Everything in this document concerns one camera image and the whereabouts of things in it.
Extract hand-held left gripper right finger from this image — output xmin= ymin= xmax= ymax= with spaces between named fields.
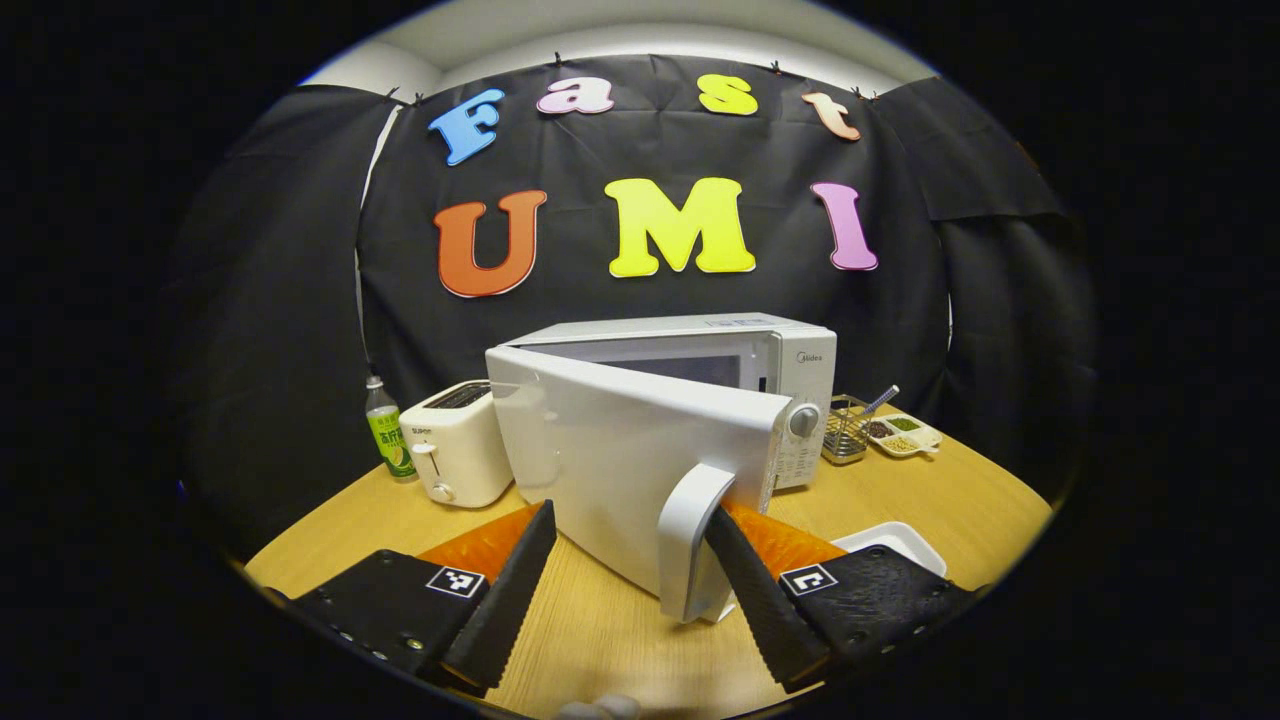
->
xmin=705 ymin=500 xmax=986 ymax=694

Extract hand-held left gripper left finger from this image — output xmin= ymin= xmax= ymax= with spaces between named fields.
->
xmin=290 ymin=500 xmax=558 ymax=698

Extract white food tray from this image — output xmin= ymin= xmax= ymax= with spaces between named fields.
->
xmin=832 ymin=521 xmax=948 ymax=579

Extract white microwave oven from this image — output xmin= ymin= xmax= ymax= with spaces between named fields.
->
xmin=485 ymin=313 xmax=839 ymax=626

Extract white toaster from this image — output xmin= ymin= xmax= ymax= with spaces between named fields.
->
xmin=399 ymin=380 xmax=514 ymax=509

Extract green label drink bottle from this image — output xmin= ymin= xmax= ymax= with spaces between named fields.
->
xmin=364 ymin=375 xmax=418 ymax=481

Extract white divided seasoning tray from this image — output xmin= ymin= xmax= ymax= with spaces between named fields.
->
xmin=866 ymin=412 xmax=944 ymax=459

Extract metal wire basket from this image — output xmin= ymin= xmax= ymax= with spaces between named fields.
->
xmin=822 ymin=393 xmax=873 ymax=466

